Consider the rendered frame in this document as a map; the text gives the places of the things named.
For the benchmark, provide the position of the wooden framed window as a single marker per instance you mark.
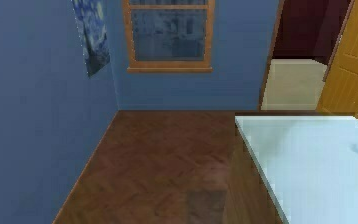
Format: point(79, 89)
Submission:
point(169, 35)

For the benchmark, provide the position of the pale blue glass table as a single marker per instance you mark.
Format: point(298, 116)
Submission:
point(313, 170)

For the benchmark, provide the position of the orange wooden room door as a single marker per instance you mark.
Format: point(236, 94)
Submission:
point(352, 60)

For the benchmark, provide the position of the blue swirly wall painting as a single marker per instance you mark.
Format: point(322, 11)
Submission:
point(94, 36)

